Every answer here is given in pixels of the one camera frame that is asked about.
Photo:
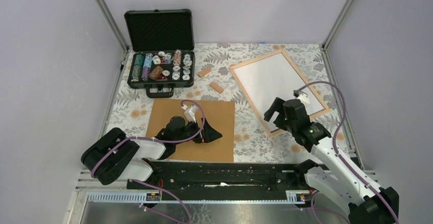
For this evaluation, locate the white photo sheet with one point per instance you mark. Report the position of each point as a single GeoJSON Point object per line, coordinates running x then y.
{"type": "Point", "coordinates": [270, 77]}

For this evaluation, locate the photo print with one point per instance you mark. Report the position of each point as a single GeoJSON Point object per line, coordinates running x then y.
{"type": "Point", "coordinates": [219, 130]}

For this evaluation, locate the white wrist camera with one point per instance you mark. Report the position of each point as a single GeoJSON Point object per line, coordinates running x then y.
{"type": "Point", "coordinates": [189, 112]}
{"type": "Point", "coordinates": [304, 98]}

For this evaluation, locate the wooden block near photo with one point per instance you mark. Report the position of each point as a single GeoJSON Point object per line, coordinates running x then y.
{"type": "Point", "coordinates": [216, 87]}

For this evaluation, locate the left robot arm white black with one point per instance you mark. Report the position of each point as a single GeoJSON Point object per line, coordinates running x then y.
{"type": "Point", "coordinates": [116, 156]}

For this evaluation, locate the wooden block near case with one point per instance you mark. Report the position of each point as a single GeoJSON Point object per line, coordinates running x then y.
{"type": "Point", "coordinates": [204, 72]}

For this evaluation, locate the floral patterned table mat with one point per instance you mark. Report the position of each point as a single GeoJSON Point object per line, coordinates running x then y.
{"type": "Point", "coordinates": [131, 107]}

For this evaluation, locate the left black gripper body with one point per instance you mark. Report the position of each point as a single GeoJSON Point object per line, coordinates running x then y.
{"type": "Point", "coordinates": [191, 130]}

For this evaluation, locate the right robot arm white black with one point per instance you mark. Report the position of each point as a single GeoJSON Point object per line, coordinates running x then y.
{"type": "Point", "coordinates": [351, 189]}

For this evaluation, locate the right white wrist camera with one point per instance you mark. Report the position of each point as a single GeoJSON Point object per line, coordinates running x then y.
{"type": "Point", "coordinates": [304, 98]}

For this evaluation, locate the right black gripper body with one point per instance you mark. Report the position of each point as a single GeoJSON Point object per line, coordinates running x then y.
{"type": "Point", "coordinates": [289, 124]}

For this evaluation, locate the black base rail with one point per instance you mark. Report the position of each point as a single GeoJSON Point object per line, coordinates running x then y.
{"type": "Point", "coordinates": [198, 175]}

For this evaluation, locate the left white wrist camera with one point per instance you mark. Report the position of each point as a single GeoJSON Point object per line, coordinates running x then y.
{"type": "Point", "coordinates": [189, 112]}

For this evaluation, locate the black poker chip case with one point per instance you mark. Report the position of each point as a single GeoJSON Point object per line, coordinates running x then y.
{"type": "Point", "coordinates": [163, 45]}

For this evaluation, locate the light wooden picture frame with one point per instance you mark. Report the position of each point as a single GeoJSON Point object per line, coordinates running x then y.
{"type": "Point", "coordinates": [250, 94]}

